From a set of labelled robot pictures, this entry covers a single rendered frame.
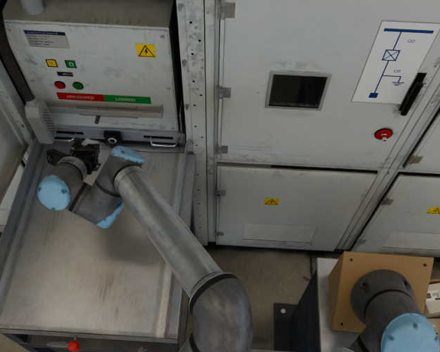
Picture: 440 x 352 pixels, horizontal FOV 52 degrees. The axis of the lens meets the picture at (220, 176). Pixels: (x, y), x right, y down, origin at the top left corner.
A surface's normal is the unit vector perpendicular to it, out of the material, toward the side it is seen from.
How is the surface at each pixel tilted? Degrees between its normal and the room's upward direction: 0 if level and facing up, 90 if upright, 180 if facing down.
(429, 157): 90
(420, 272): 47
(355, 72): 90
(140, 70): 90
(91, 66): 90
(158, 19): 0
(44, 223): 0
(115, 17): 0
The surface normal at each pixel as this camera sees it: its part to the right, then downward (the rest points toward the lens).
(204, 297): -0.51, -0.39
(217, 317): -0.18, -0.34
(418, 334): 0.00, 0.18
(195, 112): -0.05, 0.84
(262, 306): 0.02, -0.54
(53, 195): -0.13, 0.40
